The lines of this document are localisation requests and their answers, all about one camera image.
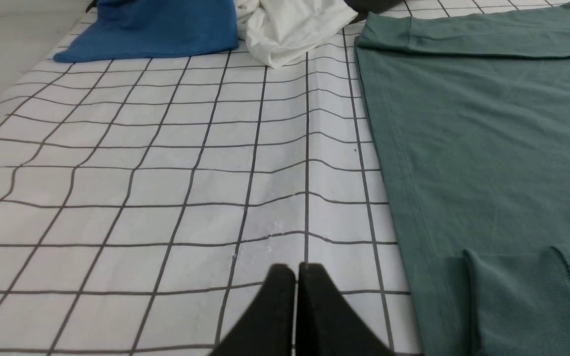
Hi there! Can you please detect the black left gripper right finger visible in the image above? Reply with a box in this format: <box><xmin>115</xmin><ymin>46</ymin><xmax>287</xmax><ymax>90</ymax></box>
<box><xmin>297</xmin><ymin>263</ymin><xmax>394</xmax><ymax>356</ymax></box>

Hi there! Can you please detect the blue garment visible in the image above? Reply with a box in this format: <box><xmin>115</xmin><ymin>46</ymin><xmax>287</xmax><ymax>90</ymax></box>
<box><xmin>53</xmin><ymin>0</ymin><xmax>239</xmax><ymax>63</ymax></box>

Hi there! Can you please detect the dark olive garment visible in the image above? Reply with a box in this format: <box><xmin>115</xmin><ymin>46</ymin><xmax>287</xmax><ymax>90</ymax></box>
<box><xmin>344</xmin><ymin>0</ymin><xmax>404</xmax><ymax>24</ymax></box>

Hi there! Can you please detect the white grid tablecloth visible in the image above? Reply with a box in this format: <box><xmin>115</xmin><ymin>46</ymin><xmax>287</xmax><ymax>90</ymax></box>
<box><xmin>0</xmin><ymin>0</ymin><xmax>570</xmax><ymax>356</ymax></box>

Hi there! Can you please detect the white garment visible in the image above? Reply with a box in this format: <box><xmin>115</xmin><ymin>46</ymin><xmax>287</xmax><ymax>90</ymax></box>
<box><xmin>234</xmin><ymin>0</ymin><xmax>357</xmax><ymax>68</ymax></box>

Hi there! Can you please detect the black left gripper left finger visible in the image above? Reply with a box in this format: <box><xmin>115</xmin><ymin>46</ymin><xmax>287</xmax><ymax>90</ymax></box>
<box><xmin>211</xmin><ymin>264</ymin><xmax>296</xmax><ymax>356</ymax></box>

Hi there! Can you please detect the green long-sleeved shirt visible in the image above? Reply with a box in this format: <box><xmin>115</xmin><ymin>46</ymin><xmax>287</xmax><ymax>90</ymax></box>
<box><xmin>356</xmin><ymin>2</ymin><xmax>570</xmax><ymax>356</ymax></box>

